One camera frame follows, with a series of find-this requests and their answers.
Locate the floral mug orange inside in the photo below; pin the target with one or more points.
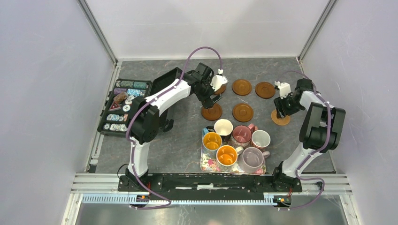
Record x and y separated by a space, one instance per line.
227 157

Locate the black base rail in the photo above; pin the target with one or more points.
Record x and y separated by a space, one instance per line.
207 186

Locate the lilac mug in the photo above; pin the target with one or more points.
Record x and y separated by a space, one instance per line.
251 159

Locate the blue mug yellow inside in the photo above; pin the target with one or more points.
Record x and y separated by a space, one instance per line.
211 142

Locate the white floral mug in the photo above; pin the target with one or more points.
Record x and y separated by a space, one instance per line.
260 139

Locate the cork coaster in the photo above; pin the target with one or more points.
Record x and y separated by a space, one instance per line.
279 121

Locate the pink ghost mug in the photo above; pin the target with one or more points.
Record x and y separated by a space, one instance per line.
241 135

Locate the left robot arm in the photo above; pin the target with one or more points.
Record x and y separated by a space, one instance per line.
150 113

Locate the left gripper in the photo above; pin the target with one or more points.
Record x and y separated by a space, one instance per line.
206 101

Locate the wooden coaster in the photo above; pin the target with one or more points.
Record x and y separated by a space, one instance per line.
221 89
242 112
213 113
241 87
265 90

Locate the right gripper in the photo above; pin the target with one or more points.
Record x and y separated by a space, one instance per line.
279 103

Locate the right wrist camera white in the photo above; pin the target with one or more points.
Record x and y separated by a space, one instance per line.
284 89

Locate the floral serving tray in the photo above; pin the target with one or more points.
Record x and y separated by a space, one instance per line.
210 164

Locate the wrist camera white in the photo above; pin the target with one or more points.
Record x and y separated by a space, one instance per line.
218 80
284 89

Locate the black mug cream inside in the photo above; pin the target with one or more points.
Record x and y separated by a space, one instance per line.
223 127

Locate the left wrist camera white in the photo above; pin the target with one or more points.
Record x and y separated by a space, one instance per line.
218 80

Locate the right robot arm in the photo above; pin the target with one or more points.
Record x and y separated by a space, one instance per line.
320 132

